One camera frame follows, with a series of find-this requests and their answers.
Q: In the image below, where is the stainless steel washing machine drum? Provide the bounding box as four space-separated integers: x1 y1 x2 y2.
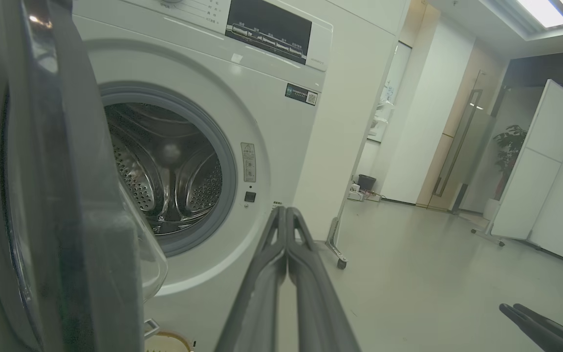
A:
105 102 223 236

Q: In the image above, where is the white partition panel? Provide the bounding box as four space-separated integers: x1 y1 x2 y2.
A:
291 0 411 242

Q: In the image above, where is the glass washing machine door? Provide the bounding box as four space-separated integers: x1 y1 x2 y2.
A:
0 0 169 352

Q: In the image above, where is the rectangular ceiling light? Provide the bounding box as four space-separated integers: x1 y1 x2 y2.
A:
516 0 563 28

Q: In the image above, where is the glass door with long handle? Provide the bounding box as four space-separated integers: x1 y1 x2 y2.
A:
428 88 495 214

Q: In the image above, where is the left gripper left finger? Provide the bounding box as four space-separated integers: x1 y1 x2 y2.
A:
215 206 288 352

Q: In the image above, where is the white power strip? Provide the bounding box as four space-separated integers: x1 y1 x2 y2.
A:
349 183 383 202

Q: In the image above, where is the metal partition leg with caster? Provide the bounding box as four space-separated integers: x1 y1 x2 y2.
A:
325 218 348 270

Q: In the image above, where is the white front-load washing machine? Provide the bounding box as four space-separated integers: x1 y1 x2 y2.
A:
71 0 334 352

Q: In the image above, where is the white folding partition screen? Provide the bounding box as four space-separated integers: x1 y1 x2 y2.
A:
472 79 563 247

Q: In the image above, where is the dark QR code sticker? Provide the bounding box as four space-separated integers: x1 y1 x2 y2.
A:
285 83 318 106

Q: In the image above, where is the black washing machine control panel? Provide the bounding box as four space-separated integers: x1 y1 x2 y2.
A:
225 0 312 65

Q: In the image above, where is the potted green plant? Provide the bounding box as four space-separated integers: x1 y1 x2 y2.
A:
483 125 528 220

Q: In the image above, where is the cream perforated basket brown rim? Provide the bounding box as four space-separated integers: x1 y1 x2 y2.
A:
145 331 194 352

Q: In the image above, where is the grey warning label sticker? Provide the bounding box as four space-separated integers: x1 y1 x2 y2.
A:
241 142 257 183

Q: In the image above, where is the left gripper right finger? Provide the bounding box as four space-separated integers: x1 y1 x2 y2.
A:
286 207 360 352

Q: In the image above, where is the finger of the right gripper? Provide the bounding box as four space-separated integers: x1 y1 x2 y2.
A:
499 304 563 352
513 304 563 352

